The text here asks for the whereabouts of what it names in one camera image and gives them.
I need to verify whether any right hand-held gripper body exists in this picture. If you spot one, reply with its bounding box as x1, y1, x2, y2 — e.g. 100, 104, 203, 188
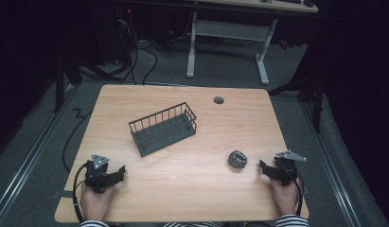
274, 149, 308, 187

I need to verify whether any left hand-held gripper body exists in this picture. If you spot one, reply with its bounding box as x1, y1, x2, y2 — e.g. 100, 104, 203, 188
84, 153, 112, 194

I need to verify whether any person's right hand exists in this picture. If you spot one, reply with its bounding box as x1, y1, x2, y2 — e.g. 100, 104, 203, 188
270, 177, 301, 218

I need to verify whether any person's left hand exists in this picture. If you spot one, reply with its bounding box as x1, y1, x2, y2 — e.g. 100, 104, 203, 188
80, 183, 116, 222

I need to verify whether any grey steel wool ball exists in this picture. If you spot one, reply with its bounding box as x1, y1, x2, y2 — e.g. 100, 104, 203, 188
227, 149, 249, 169

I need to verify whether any dark metal stand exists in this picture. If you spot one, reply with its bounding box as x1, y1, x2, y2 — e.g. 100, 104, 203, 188
52, 55, 84, 114
268, 70, 327, 134

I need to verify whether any person's striped shirt torso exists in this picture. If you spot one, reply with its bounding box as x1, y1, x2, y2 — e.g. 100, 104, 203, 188
163, 220, 222, 227

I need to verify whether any desk with white legs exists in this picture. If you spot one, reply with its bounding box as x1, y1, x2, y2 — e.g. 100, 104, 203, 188
185, 0, 320, 86

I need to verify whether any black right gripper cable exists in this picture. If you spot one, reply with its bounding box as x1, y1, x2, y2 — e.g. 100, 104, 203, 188
285, 166, 306, 218

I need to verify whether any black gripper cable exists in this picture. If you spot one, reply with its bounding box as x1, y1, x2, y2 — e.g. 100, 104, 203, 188
71, 161, 90, 225
285, 166, 306, 218

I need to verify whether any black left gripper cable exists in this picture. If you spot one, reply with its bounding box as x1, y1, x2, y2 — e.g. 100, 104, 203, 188
71, 161, 90, 225

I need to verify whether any black floor cable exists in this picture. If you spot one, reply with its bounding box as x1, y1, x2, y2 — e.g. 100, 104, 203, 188
62, 108, 95, 174

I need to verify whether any metal floor rail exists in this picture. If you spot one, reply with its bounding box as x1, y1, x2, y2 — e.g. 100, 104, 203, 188
0, 83, 77, 221
299, 100, 362, 227

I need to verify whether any black wire basket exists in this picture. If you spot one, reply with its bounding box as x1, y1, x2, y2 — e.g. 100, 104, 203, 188
128, 101, 198, 158

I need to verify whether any bundle of black cables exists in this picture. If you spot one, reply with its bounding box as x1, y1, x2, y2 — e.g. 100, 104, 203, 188
115, 6, 159, 86

